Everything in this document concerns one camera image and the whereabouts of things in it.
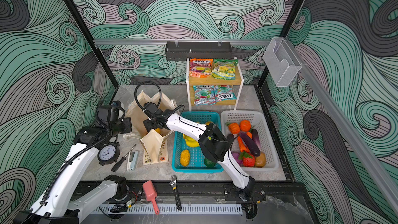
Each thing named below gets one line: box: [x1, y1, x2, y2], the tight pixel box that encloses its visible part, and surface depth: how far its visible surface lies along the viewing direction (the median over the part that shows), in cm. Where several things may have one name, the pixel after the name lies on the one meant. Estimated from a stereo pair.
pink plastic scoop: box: [142, 179, 160, 216], surface depth 73 cm
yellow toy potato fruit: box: [180, 149, 191, 167], surface depth 82 cm
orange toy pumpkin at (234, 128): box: [228, 122, 240, 135], surface depth 92 cm
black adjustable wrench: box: [168, 174, 182, 211], surface depth 75 cm
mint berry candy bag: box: [192, 85, 217, 107], surface depth 92 cm
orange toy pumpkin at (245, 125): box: [239, 119, 252, 133], surface depth 93 cm
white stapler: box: [126, 150, 140, 171], surface depth 83 cm
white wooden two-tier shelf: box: [186, 57, 245, 111], surface depth 79 cm
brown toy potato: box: [254, 151, 266, 168], surface depth 80 cm
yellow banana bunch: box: [182, 133, 200, 148], surface depth 88 cm
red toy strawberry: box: [238, 150, 256, 167], surface depth 78 cm
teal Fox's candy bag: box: [213, 84, 237, 103], surface depth 93 cm
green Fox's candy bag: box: [211, 58, 239, 81], surface depth 79 cm
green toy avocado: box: [204, 157, 217, 168], surface depth 80 cm
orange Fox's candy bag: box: [189, 58, 213, 78], surface depth 81 cm
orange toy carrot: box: [237, 135, 250, 153], surface depth 83 cm
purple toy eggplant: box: [238, 131, 261, 157], surface depth 86 cm
